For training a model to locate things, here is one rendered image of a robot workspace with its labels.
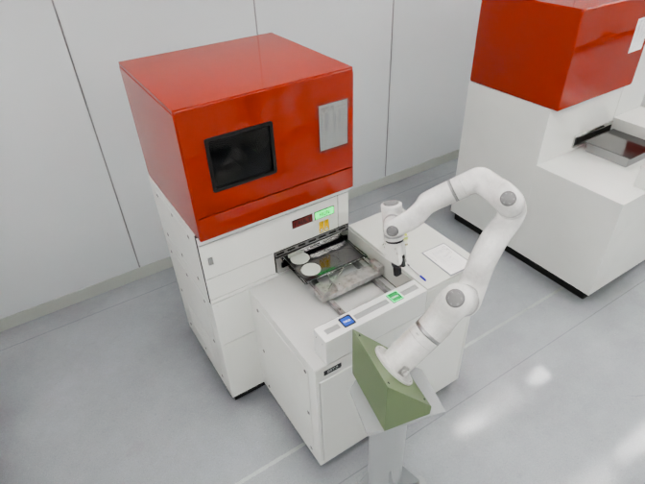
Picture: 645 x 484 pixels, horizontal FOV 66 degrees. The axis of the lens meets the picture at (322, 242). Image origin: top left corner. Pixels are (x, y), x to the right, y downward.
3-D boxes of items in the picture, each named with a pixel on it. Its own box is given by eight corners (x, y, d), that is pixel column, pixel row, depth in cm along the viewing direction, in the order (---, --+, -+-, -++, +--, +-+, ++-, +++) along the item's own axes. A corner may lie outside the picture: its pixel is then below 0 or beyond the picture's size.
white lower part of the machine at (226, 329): (190, 333, 339) (163, 236, 290) (295, 286, 373) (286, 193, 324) (234, 407, 290) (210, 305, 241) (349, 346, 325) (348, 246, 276)
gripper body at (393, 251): (379, 236, 207) (381, 259, 212) (394, 244, 199) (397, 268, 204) (393, 229, 210) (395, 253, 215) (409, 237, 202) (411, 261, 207)
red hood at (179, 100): (148, 175, 265) (117, 61, 230) (280, 135, 299) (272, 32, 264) (201, 243, 214) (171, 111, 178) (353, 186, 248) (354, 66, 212)
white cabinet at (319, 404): (264, 391, 299) (248, 290, 250) (390, 324, 339) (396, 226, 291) (322, 477, 255) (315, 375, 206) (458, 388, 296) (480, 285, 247)
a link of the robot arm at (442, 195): (463, 211, 183) (389, 245, 194) (458, 195, 197) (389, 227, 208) (452, 191, 180) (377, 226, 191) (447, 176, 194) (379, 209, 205)
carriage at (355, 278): (314, 294, 241) (313, 289, 239) (373, 266, 256) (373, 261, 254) (322, 302, 235) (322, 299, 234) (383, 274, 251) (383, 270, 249)
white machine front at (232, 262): (209, 302, 243) (194, 235, 219) (346, 244, 277) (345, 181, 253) (211, 305, 241) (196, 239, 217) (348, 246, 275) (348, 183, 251)
